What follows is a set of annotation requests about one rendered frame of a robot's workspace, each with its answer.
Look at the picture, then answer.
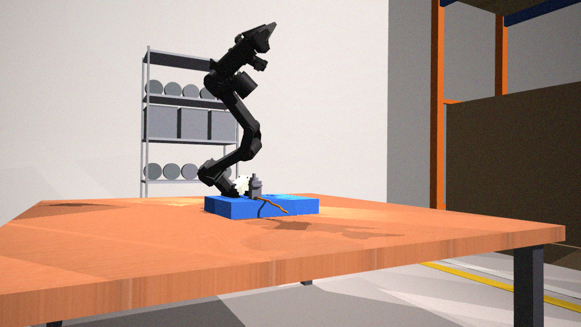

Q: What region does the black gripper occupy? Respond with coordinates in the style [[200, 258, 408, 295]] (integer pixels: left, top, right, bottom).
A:
[[228, 22, 277, 67]]

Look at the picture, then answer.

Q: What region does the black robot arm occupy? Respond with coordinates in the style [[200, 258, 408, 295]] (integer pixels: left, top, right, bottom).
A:
[[197, 51, 268, 195]]

